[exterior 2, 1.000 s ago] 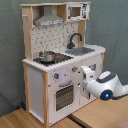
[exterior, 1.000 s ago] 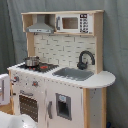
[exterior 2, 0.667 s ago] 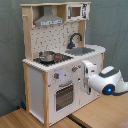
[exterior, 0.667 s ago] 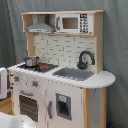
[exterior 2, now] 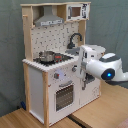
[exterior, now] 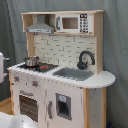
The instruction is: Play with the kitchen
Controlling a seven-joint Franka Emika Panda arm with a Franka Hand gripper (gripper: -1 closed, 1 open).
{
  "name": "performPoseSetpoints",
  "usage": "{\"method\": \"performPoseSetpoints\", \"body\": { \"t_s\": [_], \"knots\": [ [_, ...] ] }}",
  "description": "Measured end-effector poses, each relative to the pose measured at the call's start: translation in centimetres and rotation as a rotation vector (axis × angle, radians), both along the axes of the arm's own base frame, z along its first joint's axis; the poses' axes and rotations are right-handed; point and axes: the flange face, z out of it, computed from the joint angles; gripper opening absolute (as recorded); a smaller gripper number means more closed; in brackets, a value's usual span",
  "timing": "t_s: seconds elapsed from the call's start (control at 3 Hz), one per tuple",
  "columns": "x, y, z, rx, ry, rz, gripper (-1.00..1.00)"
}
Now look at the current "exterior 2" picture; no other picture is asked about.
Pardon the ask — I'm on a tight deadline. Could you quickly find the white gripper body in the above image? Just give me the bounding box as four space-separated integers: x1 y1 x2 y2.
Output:
77 45 97 79

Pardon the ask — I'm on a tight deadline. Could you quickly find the small steel pot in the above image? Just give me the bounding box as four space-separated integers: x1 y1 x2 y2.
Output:
39 51 55 62

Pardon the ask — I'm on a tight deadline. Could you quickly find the white oven door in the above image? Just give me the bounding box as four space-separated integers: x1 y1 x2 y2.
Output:
49 78 79 125

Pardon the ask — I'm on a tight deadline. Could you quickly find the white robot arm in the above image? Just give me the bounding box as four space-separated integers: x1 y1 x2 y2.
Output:
76 45 128 85

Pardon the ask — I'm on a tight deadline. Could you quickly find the wooden toy kitchen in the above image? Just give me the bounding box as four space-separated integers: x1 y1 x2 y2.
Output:
19 1 107 128

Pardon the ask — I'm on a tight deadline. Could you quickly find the grey sink basin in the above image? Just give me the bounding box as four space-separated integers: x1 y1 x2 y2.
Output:
65 47 80 56

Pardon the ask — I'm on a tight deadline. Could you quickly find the black toy faucet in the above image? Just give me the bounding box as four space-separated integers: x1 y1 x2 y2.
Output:
67 33 83 49

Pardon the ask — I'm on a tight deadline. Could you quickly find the right red stove knob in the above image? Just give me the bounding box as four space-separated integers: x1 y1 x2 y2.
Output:
71 65 80 73

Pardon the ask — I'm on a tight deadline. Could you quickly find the red stove knob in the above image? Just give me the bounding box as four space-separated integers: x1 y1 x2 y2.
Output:
54 73 60 79
71 65 80 73

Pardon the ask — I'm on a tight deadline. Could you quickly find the black stovetop with red burners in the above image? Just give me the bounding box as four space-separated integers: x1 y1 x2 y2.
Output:
35 53 71 66

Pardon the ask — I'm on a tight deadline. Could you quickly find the white cabinet door with dispenser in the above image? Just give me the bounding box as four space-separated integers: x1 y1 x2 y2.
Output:
80 74 100 107

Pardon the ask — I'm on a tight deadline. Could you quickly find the green backdrop curtain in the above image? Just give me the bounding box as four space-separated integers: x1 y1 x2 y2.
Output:
0 0 128 117

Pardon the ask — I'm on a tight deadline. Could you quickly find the left red stove knob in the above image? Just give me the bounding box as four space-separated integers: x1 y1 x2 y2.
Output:
54 73 60 79

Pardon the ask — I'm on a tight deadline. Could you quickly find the toy microwave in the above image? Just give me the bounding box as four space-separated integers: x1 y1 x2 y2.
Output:
66 3 90 21

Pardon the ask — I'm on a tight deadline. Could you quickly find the grey range hood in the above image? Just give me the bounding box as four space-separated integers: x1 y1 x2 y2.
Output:
35 5 64 27

